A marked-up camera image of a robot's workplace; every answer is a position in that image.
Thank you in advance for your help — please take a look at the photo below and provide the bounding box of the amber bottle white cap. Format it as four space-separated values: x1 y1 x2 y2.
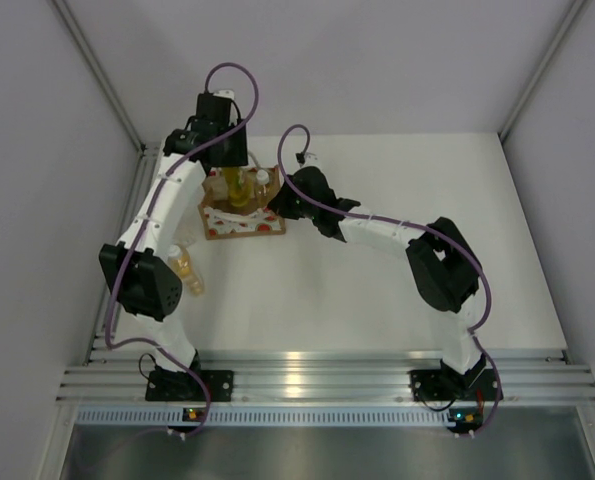
254 169 272 209

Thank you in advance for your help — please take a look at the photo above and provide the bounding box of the yellow bottle red cap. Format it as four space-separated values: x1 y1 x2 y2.
222 167 252 209

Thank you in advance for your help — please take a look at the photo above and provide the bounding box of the red dotted canvas bag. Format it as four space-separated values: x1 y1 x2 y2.
198 151 286 240

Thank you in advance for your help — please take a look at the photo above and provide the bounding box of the amber bottle clear cap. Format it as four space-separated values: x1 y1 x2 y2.
168 244 205 296

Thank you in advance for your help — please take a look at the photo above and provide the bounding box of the clear bottle grey cap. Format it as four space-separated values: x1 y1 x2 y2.
175 222 197 247

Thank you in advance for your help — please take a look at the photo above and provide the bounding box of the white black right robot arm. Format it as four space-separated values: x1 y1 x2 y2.
268 166 486 401

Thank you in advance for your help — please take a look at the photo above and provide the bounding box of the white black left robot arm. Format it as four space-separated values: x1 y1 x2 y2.
99 90 249 400

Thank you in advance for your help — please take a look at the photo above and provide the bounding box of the cream flat refill pouch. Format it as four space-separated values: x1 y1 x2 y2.
203 175 228 201

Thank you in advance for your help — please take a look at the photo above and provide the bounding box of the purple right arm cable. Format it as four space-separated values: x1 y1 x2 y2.
277 124 504 435

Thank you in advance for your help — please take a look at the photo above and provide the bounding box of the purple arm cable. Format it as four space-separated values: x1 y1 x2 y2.
103 62 260 441
277 124 504 435

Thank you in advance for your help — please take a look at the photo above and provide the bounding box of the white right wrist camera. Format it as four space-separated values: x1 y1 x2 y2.
296 152 320 168

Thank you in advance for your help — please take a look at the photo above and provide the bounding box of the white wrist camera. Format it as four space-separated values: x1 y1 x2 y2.
214 89 235 100
296 152 320 168

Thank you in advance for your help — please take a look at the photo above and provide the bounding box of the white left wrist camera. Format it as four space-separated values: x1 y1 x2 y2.
214 89 235 100

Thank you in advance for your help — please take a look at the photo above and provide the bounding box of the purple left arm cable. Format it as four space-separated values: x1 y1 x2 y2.
103 62 260 441

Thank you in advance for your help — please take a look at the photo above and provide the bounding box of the left aluminium frame post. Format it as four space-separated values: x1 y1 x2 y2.
47 0 145 152

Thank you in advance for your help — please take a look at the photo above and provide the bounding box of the aluminium frame post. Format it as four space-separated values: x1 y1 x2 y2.
47 0 145 152
497 0 592 145

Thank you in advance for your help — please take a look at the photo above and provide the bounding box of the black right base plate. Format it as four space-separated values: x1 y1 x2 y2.
409 369 500 403

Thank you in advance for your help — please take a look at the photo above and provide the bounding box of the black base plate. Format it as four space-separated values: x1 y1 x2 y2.
145 367 235 403
409 369 500 403

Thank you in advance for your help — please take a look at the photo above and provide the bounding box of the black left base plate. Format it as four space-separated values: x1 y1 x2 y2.
145 367 235 403

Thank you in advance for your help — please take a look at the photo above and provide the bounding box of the aluminium mounting rail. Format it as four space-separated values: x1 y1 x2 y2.
56 350 595 406

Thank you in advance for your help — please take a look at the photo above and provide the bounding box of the right aluminium frame post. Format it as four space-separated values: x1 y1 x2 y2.
497 0 592 145

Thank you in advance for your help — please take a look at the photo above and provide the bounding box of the white slotted cable duct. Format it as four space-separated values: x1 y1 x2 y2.
76 405 455 427

